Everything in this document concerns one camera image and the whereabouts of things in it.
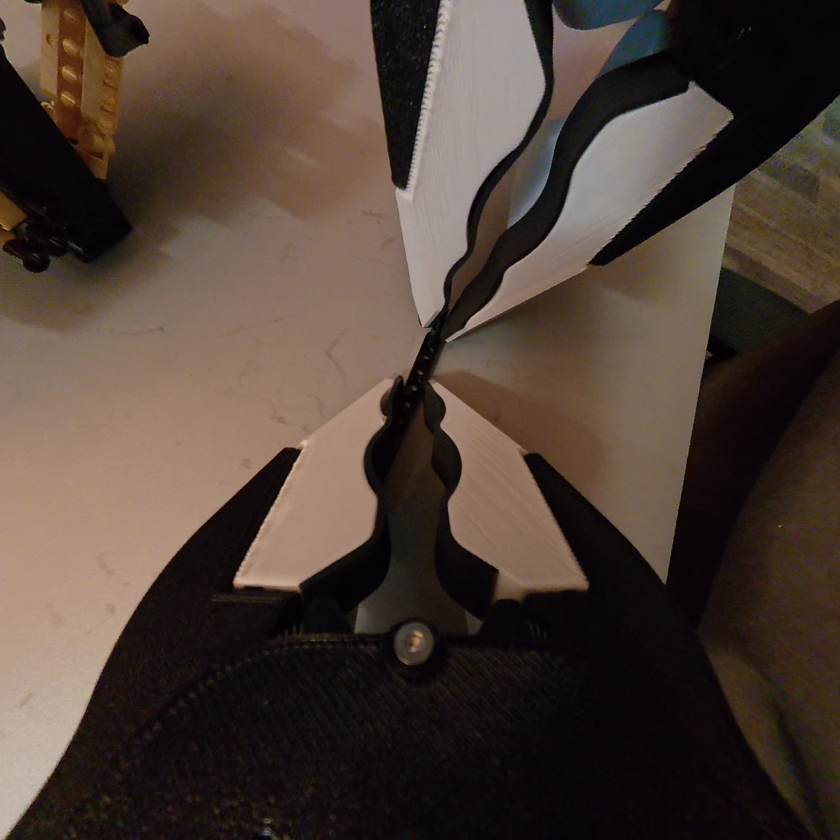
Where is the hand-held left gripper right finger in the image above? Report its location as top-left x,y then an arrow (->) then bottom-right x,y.
425,381 -> 589,619

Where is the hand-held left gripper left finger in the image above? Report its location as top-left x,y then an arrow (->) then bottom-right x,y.
234,376 -> 404,611

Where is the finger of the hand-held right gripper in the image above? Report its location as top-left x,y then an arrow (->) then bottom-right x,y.
445,54 -> 734,343
397,0 -> 557,328

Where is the black toy beam with holes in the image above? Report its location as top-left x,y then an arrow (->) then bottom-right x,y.
406,320 -> 444,427

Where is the yellow toy brick vehicle model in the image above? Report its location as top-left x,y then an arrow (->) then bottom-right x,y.
0,0 -> 152,273

